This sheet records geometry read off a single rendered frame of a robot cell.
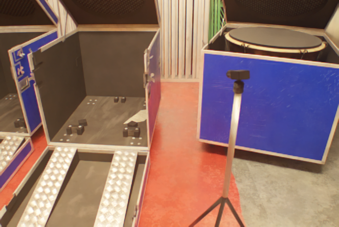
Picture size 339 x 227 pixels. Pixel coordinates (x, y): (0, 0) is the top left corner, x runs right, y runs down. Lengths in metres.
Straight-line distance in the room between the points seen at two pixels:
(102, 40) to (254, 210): 2.15
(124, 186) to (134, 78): 1.38
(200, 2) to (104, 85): 1.70
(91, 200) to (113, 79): 1.48
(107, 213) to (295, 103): 1.50
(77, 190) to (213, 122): 1.17
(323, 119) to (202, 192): 1.03
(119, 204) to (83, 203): 0.28
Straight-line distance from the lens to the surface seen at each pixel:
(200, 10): 3.83
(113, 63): 3.03
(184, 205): 2.04
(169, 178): 2.23
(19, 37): 3.40
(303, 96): 2.10
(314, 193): 2.36
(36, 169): 2.37
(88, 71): 3.14
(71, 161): 2.29
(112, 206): 1.96
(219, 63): 2.04
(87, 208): 2.06
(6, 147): 2.68
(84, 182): 2.25
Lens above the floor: 1.49
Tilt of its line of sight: 26 degrees down
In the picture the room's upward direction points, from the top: straight up
